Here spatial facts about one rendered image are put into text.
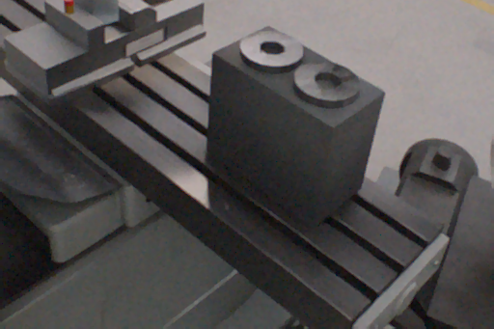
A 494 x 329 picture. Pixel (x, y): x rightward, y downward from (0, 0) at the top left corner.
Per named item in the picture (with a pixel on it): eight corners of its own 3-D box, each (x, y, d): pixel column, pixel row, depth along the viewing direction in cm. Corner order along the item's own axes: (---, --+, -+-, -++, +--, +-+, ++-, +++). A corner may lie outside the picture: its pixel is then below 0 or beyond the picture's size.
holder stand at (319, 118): (258, 119, 115) (269, 16, 103) (363, 188, 105) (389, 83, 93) (205, 150, 107) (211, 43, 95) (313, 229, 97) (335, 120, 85)
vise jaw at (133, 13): (114, -6, 128) (113, -25, 126) (157, 21, 122) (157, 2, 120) (87, 4, 124) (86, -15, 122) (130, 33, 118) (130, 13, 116)
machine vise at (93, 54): (158, 5, 141) (158, -44, 134) (208, 35, 134) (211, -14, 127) (2, 67, 118) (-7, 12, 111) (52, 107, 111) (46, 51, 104)
